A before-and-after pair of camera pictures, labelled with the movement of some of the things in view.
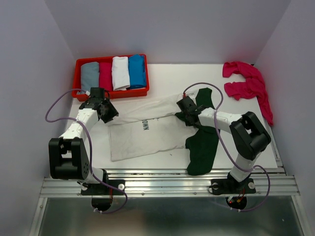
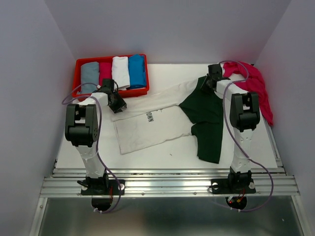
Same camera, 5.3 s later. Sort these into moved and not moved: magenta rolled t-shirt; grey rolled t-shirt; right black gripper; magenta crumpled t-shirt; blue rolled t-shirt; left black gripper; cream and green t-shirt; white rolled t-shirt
Moved: right black gripper; left black gripper; cream and green t-shirt
Not moved: blue rolled t-shirt; grey rolled t-shirt; white rolled t-shirt; magenta crumpled t-shirt; magenta rolled t-shirt
